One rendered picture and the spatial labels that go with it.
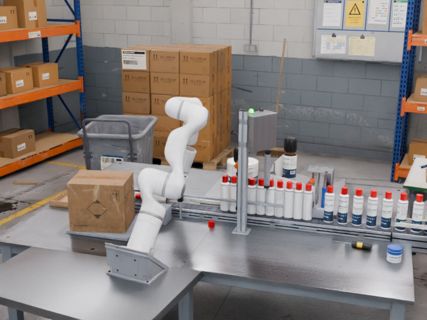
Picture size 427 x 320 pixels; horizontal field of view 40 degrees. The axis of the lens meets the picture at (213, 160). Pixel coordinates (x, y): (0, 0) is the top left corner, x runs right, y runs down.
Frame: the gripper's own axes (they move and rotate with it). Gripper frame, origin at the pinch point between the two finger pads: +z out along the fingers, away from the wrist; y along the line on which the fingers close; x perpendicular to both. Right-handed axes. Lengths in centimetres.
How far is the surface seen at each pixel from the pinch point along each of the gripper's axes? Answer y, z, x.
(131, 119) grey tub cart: -122, 61, 244
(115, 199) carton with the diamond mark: -18.6, -5.4, -41.8
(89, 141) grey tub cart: -127, 69, 166
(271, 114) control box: 36, -71, -8
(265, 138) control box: 38, -58, -11
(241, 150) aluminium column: 30, -49, -17
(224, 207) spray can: 30.9, -8.8, -2.5
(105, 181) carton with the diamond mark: -27.8, -10.1, -38.4
